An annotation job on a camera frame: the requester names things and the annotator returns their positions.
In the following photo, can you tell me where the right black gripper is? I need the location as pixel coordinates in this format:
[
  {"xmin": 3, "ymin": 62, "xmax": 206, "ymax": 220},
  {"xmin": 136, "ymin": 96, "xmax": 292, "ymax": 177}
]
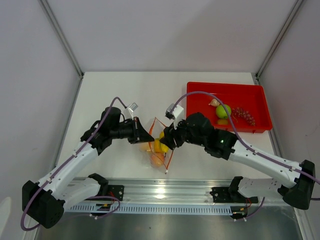
[{"xmin": 160, "ymin": 115, "xmax": 206, "ymax": 151}]

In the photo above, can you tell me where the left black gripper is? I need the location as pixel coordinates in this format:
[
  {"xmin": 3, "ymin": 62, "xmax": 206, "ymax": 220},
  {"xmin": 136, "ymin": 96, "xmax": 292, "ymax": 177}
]
[{"xmin": 110, "ymin": 117, "xmax": 155, "ymax": 145}]

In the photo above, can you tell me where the yellow pear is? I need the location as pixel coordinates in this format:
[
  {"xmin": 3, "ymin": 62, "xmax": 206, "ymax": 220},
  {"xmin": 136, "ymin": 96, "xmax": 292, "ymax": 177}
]
[{"xmin": 153, "ymin": 138, "xmax": 168, "ymax": 154}]

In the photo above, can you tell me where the yellow orange with leaf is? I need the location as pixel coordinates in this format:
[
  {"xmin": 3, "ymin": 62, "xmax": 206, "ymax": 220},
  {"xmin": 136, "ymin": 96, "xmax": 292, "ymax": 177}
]
[{"xmin": 139, "ymin": 142, "xmax": 153, "ymax": 152}]

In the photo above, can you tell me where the clear orange-zip bag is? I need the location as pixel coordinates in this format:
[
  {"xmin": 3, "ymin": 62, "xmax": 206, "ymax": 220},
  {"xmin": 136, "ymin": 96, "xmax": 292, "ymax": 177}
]
[{"xmin": 139, "ymin": 117, "xmax": 174, "ymax": 175}]

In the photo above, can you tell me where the pink peach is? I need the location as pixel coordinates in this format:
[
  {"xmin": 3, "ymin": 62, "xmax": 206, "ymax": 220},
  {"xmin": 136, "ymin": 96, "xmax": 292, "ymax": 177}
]
[{"xmin": 149, "ymin": 153, "xmax": 165, "ymax": 167}]

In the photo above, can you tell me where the red grape bunch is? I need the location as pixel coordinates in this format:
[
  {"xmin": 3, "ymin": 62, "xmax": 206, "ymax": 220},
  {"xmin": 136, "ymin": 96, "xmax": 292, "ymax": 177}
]
[{"xmin": 231, "ymin": 107, "xmax": 256, "ymax": 126}]

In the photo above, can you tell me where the yellow-green mango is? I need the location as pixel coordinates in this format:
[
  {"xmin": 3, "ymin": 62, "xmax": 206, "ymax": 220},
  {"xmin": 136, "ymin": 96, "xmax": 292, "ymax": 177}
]
[{"xmin": 159, "ymin": 131, "xmax": 165, "ymax": 139}]

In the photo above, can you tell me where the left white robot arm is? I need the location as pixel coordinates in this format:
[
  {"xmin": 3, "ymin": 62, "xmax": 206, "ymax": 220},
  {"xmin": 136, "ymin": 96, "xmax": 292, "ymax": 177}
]
[{"xmin": 20, "ymin": 106, "xmax": 154, "ymax": 231}]

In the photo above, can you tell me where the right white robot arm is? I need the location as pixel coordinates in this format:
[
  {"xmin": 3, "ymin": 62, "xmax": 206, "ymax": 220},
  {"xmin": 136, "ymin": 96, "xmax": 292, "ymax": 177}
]
[{"xmin": 160, "ymin": 112, "xmax": 316, "ymax": 210}]

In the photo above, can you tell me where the green apple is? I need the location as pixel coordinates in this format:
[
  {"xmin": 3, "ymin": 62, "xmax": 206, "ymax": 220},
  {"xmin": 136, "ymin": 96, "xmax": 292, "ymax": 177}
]
[{"xmin": 215, "ymin": 104, "xmax": 232, "ymax": 119}]

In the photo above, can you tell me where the garlic bulb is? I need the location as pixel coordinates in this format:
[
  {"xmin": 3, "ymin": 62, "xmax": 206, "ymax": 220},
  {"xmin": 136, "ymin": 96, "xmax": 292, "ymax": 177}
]
[{"xmin": 208, "ymin": 98, "xmax": 220, "ymax": 107}]

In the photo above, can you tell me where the red plastic tray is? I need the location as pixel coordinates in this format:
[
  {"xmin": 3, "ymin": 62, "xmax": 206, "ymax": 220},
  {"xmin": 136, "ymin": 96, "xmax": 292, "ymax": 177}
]
[{"xmin": 186, "ymin": 82, "xmax": 273, "ymax": 134}]

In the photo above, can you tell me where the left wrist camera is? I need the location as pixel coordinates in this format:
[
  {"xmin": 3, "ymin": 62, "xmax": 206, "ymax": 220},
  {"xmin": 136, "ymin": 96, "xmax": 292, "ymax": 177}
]
[{"xmin": 123, "ymin": 102, "xmax": 138, "ymax": 120}]

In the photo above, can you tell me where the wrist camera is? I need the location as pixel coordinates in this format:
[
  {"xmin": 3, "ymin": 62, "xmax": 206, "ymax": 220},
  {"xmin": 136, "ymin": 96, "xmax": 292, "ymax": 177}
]
[
  {"xmin": 165, "ymin": 103, "xmax": 185, "ymax": 122},
  {"xmin": 123, "ymin": 102, "xmax": 138, "ymax": 120}
]

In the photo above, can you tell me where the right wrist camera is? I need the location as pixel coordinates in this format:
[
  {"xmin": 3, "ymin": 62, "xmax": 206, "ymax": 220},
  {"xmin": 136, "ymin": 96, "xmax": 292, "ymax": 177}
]
[{"xmin": 165, "ymin": 103, "xmax": 185, "ymax": 122}]

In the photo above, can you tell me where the aluminium mounting rail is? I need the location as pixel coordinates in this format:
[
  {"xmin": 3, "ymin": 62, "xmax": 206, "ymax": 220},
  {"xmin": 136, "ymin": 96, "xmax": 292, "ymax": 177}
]
[{"xmin": 109, "ymin": 178, "xmax": 231, "ymax": 205}]

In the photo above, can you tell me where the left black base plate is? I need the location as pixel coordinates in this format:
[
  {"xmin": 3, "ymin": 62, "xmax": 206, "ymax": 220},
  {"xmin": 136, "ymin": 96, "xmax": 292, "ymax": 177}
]
[{"xmin": 106, "ymin": 185, "xmax": 125, "ymax": 201}]

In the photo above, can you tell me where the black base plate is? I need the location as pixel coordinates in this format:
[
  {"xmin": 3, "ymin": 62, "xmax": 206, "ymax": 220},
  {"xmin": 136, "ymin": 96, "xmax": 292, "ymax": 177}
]
[
  {"xmin": 209, "ymin": 186, "xmax": 234, "ymax": 204},
  {"xmin": 106, "ymin": 185, "xmax": 125, "ymax": 201}
]

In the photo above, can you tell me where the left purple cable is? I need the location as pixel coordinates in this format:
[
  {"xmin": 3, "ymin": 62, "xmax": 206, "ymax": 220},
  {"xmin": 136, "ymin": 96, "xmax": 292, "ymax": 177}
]
[{"xmin": 20, "ymin": 96, "xmax": 128, "ymax": 232}]

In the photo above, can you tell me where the purple cable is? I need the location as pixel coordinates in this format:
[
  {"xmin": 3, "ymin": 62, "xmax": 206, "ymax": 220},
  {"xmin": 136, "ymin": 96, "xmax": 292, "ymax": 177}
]
[
  {"xmin": 172, "ymin": 90, "xmax": 320, "ymax": 221},
  {"xmin": 20, "ymin": 96, "xmax": 128, "ymax": 232}
]

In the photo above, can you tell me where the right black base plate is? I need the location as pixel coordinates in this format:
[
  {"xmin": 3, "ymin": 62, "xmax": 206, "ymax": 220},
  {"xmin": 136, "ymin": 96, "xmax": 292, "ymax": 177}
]
[{"xmin": 209, "ymin": 186, "xmax": 234, "ymax": 204}]

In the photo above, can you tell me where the white slotted cable duct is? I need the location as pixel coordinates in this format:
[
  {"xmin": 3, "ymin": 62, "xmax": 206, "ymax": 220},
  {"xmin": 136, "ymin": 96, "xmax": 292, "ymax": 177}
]
[{"xmin": 67, "ymin": 202, "xmax": 237, "ymax": 216}]

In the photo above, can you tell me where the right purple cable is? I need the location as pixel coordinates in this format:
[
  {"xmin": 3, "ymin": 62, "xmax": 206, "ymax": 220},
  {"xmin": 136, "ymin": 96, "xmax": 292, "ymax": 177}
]
[{"xmin": 172, "ymin": 90, "xmax": 320, "ymax": 221}]

